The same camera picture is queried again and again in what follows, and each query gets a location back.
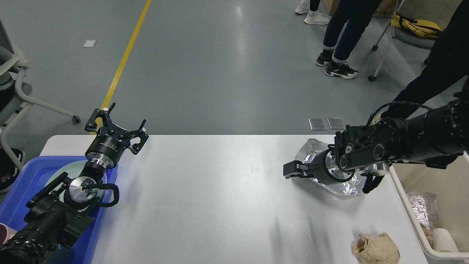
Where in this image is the green plate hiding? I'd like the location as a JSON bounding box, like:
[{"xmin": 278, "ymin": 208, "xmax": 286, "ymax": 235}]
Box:
[{"xmin": 45, "ymin": 160, "xmax": 105, "ymax": 212}]

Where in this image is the yellow bag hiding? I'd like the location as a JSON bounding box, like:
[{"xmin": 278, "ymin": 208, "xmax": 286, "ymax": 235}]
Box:
[{"xmin": 391, "ymin": 14, "xmax": 443, "ymax": 39}]

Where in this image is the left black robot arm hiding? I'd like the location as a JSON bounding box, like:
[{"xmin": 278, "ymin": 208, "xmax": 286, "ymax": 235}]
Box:
[{"xmin": 1, "ymin": 103, "xmax": 149, "ymax": 264}]

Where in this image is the right floor plate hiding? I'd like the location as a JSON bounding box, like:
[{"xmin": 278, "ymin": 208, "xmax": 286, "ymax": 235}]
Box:
[{"xmin": 327, "ymin": 118, "xmax": 346, "ymax": 130}]

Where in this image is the floor plate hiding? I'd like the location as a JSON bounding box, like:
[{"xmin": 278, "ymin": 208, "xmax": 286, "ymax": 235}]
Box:
[
  {"xmin": 327, "ymin": 118, "xmax": 346, "ymax": 130},
  {"xmin": 309, "ymin": 118, "xmax": 327, "ymax": 131}
]

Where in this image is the white paper cup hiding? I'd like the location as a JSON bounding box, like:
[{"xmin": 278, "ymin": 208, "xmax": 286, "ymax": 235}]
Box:
[{"xmin": 432, "ymin": 228, "xmax": 459, "ymax": 253}]

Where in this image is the person with black sneakers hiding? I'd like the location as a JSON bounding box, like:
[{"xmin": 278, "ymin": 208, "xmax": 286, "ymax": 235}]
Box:
[{"xmin": 315, "ymin": 0, "xmax": 382, "ymax": 80}]

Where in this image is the cardboard box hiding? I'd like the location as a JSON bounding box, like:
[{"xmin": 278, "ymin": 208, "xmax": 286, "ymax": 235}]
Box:
[{"xmin": 322, "ymin": 0, "xmax": 397, "ymax": 17}]

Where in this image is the pink mug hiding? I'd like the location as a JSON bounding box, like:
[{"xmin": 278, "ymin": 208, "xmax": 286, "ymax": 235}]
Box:
[{"xmin": 0, "ymin": 223, "xmax": 17, "ymax": 245}]

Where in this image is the crumpled brown paper bag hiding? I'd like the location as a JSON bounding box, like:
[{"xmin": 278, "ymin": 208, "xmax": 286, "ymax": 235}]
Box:
[{"xmin": 352, "ymin": 232, "xmax": 400, "ymax": 264}]

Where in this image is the blue plastic tray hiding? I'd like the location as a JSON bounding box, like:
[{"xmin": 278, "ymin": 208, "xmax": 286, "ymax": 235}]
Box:
[{"xmin": 0, "ymin": 156, "xmax": 106, "ymax": 264}]

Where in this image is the person with beige sneakers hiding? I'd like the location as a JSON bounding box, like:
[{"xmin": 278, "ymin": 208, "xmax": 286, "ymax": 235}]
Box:
[{"xmin": 372, "ymin": 0, "xmax": 469, "ymax": 124}]

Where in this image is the left grey office chair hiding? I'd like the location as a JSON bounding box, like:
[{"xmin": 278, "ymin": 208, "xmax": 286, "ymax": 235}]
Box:
[{"xmin": 0, "ymin": 24, "xmax": 81, "ymax": 171}]

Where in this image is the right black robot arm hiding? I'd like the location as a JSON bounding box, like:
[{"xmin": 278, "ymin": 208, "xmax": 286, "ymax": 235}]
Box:
[{"xmin": 283, "ymin": 81, "xmax": 469, "ymax": 194}]

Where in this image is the seated person grey sweater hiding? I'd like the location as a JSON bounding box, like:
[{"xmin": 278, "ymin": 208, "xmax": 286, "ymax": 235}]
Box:
[{"xmin": 0, "ymin": 70, "xmax": 20, "ymax": 194}]

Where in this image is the left floor plate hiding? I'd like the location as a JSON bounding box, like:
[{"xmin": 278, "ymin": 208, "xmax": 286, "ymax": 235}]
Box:
[{"xmin": 309, "ymin": 118, "xmax": 327, "ymax": 131}]

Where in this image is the person with white shoes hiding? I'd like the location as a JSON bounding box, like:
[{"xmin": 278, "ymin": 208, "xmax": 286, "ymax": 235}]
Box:
[{"xmin": 295, "ymin": 0, "xmax": 330, "ymax": 25}]

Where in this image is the foil tray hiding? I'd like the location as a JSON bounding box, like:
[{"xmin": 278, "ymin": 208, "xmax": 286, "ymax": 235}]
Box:
[
  {"xmin": 294, "ymin": 138, "xmax": 365, "ymax": 199},
  {"xmin": 405, "ymin": 190, "xmax": 441, "ymax": 231}
]

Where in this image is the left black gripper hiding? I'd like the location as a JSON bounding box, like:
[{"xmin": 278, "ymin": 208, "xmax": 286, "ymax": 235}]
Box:
[{"xmin": 84, "ymin": 102, "xmax": 149, "ymax": 173}]

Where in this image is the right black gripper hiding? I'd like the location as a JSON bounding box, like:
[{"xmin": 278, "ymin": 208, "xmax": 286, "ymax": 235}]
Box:
[{"xmin": 283, "ymin": 149, "xmax": 355, "ymax": 185}]

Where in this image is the beige plastic bin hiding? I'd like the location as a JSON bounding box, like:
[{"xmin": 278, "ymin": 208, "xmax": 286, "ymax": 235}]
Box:
[{"xmin": 389, "ymin": 153, "xmax": 469, "ymax": 264}]

